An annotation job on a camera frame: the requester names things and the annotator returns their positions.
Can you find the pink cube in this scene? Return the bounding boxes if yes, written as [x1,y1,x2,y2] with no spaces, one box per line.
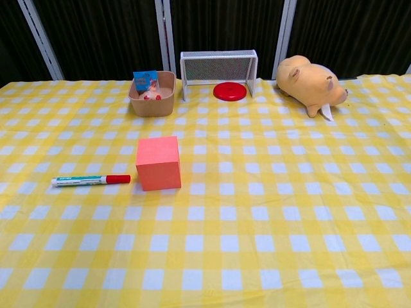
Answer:
[135,135,182,192]

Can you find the red-capped white marker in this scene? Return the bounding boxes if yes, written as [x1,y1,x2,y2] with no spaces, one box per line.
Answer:
[51,174,132,189]

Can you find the red plastic disc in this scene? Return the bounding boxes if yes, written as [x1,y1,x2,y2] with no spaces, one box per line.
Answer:
[213,81,248,102]

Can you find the tan plastic bowl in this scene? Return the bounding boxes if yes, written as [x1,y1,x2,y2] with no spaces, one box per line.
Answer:
[128,71,177,117]

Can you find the white mesh toy goal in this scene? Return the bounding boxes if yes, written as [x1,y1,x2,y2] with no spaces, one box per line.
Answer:
[179,49,259,102]

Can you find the yellow white checked tablecloth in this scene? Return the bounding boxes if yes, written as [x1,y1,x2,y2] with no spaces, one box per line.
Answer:
[0,74,411,308]

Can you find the small blue-pink packet toy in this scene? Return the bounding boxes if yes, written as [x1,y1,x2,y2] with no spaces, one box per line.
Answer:
[133,70,159,94]

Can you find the tan capybara plush toy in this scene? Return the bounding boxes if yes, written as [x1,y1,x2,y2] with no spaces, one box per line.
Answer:
[276,55,349,122]

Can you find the black pleated curtain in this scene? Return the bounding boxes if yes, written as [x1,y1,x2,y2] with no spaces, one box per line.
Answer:
[0,0,411,87]

